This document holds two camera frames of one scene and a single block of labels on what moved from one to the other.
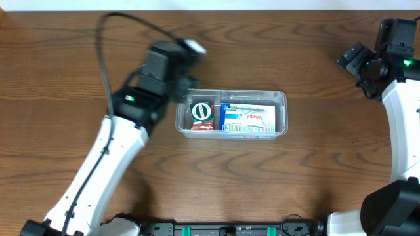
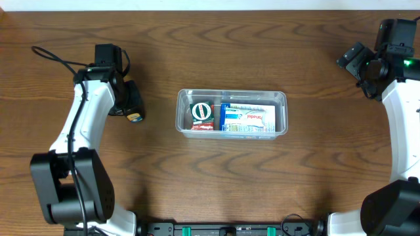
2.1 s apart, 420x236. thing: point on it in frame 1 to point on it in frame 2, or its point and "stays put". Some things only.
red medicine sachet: (204, 126) stays put
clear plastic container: (233, 113) stays put
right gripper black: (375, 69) stays put
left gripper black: (180, 88) to (132, 103)
